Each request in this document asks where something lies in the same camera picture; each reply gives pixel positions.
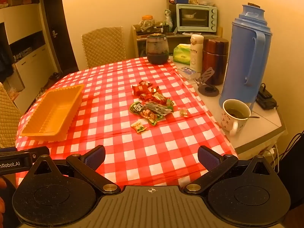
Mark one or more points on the small green white snack packet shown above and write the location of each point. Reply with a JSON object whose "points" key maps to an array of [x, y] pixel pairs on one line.
{"points": [[138, 126]]}

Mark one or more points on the red white checkered tablecloth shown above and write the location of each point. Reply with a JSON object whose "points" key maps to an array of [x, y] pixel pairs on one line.
{"points": [[118, 147]]}

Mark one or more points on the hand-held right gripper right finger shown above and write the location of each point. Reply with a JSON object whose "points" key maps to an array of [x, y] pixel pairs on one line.
{"points": [[209, 158]]}

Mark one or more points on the white cabinet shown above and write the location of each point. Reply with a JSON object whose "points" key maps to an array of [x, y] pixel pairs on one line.
{"points": [[28, 61]]}

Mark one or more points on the dark door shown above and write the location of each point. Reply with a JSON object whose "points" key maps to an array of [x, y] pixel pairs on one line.
{"points": [[57, 16]]}

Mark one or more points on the dark glass jar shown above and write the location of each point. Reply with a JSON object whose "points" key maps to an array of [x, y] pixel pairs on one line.
{"points": [[156, 52]]}

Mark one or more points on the blue thermos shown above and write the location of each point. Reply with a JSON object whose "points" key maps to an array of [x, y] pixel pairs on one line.
{"points": [[239, 64]]}

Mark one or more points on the woven chair back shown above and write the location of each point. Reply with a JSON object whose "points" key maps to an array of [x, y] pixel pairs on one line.
{"points": [[104, 47]]}

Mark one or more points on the brown metal canister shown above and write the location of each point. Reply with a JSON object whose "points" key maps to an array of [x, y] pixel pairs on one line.
{"points": [[215, 57]]}

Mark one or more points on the small yellow candy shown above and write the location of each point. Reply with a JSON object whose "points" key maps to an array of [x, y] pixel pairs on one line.
{"points": [[183, 113]]}

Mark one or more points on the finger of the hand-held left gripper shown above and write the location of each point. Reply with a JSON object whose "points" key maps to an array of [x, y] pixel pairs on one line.
{"points": [[39, 151], [7, 149]]}

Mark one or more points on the large red candy packet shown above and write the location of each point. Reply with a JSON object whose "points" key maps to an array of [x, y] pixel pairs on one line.
{"points": [[140, 89]]}

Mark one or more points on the dark shoes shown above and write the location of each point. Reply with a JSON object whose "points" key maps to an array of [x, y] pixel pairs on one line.
{"points": [[55, 76]]}

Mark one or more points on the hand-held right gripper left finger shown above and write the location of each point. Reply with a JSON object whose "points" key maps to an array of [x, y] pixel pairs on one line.
{"points": [[95, 157]]}

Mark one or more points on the person's left hand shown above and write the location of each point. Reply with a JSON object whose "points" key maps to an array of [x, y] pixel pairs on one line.
{"points": [[2, 182]]}

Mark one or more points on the white patterned mug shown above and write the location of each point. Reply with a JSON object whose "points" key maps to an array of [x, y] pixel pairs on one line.
{"points": [[231, 123]]}

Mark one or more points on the plastic jar with orange lid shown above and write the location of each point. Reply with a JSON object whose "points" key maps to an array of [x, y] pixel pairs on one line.
{"points": [[147, 22]]}

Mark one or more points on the quilted beige chair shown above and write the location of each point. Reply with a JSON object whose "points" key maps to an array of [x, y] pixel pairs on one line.
{"points": [[8, 118]]}

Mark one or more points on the metal spoon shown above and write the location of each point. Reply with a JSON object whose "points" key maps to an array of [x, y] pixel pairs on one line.
{"points": [[254, 117]]}

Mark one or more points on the long clear grey snack packet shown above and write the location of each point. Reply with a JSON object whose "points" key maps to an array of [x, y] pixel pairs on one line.
{"points": [[158, 108]]}

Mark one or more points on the small red foil candy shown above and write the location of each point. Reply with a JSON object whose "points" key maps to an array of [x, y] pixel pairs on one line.
{"points": [[144, 96]]}

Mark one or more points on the dark red white-print candy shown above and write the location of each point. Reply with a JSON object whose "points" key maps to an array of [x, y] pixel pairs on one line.
{"points": [[145, 83]]}

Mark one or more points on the orange plastic tray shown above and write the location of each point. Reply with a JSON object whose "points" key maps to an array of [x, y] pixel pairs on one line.
{"points": [[52, 114]]}

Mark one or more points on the orange green snack packet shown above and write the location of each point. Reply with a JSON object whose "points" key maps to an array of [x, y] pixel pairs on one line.
{"points": [[150, 116]]}

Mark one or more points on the grey phone stand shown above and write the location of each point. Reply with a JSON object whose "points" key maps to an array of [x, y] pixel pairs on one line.
{"points": [[207, 90]]}

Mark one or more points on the white bunny bottle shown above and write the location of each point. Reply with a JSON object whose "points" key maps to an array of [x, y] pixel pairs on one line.
{"points": [[196, 57]]}

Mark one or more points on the red orange snack packet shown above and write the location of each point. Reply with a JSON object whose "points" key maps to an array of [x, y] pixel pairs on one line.
{"points": [[159, 98]]}

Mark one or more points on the dark green snack packet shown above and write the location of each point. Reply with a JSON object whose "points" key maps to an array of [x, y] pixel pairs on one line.
{"points": [[136, 107]]}

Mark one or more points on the black power adapter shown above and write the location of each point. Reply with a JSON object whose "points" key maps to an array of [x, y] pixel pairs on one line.
{"points": [[266, 99]]}

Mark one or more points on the green tissue pack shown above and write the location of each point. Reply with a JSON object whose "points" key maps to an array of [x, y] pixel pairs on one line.
{"points": [[181, 54]]}

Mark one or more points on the light green snack packet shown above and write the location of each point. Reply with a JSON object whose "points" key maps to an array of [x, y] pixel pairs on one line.
{"points": [[170, 102]]}

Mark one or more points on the red gold candy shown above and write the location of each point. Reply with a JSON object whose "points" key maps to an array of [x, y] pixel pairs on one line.
{"points": [[154, 89]]}

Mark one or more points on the light blue toaster oven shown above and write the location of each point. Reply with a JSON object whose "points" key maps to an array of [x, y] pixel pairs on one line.
{"points": [[211, 19]]}

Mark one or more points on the white bowl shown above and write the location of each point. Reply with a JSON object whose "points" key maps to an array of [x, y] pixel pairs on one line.
{"points": [[189, 15]]}

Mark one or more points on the blue white small packet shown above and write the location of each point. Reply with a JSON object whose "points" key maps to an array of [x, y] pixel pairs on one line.
{"points": [[186, 71]]}

